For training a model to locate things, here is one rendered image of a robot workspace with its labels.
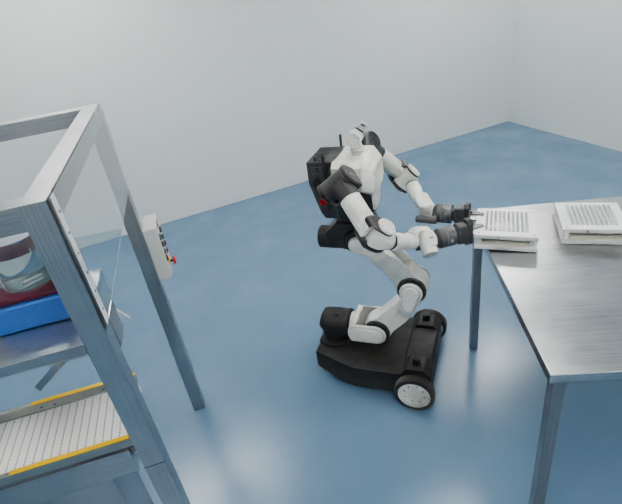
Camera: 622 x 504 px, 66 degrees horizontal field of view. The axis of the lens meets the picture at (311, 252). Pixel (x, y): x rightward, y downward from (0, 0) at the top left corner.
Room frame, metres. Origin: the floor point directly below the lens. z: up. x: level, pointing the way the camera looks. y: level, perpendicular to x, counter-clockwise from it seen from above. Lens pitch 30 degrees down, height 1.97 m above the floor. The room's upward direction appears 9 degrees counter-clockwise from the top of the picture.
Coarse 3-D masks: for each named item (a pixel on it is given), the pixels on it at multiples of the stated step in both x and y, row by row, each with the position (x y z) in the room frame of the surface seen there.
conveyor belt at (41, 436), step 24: (72, 408) 1.19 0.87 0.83; (96, 408) 1.17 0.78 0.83; (0, 432) 1.14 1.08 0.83; (24, 432) 1.12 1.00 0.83; (48, 432) 1.10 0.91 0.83; (72, 432) 1.09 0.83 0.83; (96, 432) 1.07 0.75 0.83; (120, 432) 1.06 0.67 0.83; (0, 456) 1.04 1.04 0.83; (24, 456) 1.02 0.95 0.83; (48, 456) 1.01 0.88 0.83
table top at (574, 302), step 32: (544, 224) 1.83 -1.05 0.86; (512, 256) 1.63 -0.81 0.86; (544, 256) 1.59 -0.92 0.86; (576, 256) 1.55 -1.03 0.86; (608, 256) 1.52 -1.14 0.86; (512, 288) 1.42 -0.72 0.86; (544, 288) 1.39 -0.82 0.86; (576, 288) 1.36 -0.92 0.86; (608, 288) 1.33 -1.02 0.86; (544, 320) 1.22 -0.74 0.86; (576, 320) 1.20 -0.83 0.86; (608, 320) 1.17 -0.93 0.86; (544, 352) 1.08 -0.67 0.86; (576, 352) 1.06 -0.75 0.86; (608, 352) 1.04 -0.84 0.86
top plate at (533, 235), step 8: (480, 208) 1.93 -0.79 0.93; (480, 216) 1.86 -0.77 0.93; (528, 216) 1.80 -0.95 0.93; (536, 216) 1.79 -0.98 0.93; (488, 224) 1.78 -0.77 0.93; (536, 224) 1.72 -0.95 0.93; (480, 232) 1.72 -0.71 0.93; (488, 232) 1.72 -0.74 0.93; (496, 232) 1.71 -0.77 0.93; (504, 232) 1.70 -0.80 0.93; (512, 232) 1.69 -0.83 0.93; (520, 232) 1.68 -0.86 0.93; (528, 232) 1.67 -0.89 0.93; (536, 232) 1.66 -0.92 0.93; (520, 240) 1.65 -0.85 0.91; (528, 240) 1.64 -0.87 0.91; (536, 240) 1.62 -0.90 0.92
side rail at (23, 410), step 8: (136, 376) 1.27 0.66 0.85; (80, 392) 1.23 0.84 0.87; (88, 392) 1.23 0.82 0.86; (96, 392) 1.24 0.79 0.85; (56, 400) 1.21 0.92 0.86; (64, 400) 1.22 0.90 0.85; (72, 400) 1.22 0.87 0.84; (16, 408) 1.20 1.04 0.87; (24, 408) 1.19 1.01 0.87; (32, 408) 1.20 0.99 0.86; (40, 408) 1.20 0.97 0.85; (48, 408) 1.20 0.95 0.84; (0, 416) 1.18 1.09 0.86; (8, 416) 1.18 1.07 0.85; (16, 416) 1.19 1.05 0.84
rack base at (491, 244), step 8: (488, 240) 1.73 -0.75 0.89; (496, 240) 1.72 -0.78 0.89; (480, 248) 1.71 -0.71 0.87; (488, 248) 1.70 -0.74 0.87; (496, 248) 1.68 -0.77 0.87; (504, 248) 1.67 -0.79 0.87; (512, 248) 1.66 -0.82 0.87; (520, 248) 1.65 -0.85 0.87; (528, 248) 1.63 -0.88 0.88; (536, 248) 1.62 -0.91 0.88
